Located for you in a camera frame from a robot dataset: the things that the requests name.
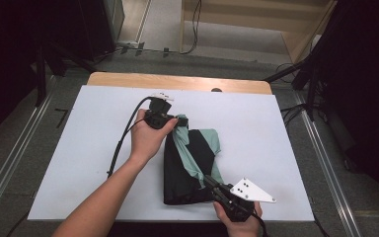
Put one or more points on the person's right hand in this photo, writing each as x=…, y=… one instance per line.
x=243, y=228

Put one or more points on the small black floor bracket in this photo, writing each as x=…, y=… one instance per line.
x=166, y=52
x=139, y=48

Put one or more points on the wooden table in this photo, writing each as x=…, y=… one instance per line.
x=177, y=81

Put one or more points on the black metal stand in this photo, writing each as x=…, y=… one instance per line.
x=311, y=92
x=41, y=75

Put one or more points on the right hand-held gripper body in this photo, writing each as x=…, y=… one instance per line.
x=246, y=192

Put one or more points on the metal floor rail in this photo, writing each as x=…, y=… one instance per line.
x=19, y=144
x=322, y=158

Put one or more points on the person's dark clothing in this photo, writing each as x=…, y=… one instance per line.
x=164, y=231

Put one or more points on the white board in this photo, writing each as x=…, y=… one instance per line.
x=260, y=131

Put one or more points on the black cabinet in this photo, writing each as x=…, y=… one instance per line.
x=95, y=26

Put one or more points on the person's left hand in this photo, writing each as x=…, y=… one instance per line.
x=146, y=141

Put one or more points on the dark round table grommet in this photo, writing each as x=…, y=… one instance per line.
x=216, y=90

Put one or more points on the black and green t-shirt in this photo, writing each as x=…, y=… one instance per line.
x=177, y=171

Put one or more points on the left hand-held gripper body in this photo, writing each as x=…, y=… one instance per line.
x=158, y=110

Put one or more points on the dark curtain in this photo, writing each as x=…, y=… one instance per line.
x=368, y=82
x=6, y=49

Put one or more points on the light wooden shelf unit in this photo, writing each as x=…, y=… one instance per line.
x=243, y=19

